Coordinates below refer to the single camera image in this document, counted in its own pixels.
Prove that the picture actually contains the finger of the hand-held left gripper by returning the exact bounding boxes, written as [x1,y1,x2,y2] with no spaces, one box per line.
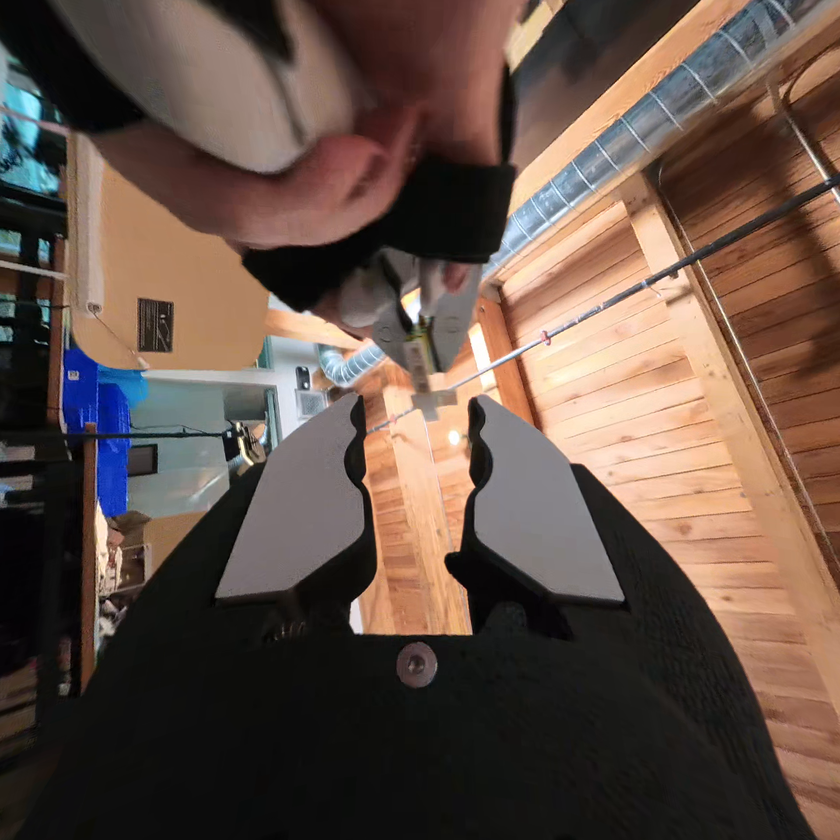
[430,266,487,375]
[371,298,421,382]

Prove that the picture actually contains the person's left hand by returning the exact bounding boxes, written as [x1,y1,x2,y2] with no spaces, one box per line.
[92,0,529,253]

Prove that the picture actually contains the black plaque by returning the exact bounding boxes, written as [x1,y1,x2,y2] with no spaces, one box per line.
[138,298,175,353]

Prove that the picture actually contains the silver ventilation duct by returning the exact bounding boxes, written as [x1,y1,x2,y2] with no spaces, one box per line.
[318,0,815,388]

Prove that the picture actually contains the dark shelving unit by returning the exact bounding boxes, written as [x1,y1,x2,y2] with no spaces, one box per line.
[0,197,70,756]

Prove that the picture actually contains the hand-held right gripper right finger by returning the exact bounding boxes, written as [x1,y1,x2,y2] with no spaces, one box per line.
[445,394,626,608]

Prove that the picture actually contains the blue plastic bin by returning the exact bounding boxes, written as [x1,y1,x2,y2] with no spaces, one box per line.
[62,348,148,519]

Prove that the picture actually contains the striped brick fish model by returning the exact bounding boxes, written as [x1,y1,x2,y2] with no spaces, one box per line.
[402,315,459,422]

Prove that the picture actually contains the thin metal rod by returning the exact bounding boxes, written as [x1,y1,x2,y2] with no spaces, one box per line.
[367,174,840,434]

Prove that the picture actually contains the tan rounded panel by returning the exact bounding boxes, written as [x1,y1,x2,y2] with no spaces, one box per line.
[66,131,273,371]

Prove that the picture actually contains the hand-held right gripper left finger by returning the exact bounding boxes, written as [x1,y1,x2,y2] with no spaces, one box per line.
[215,392,378,605]

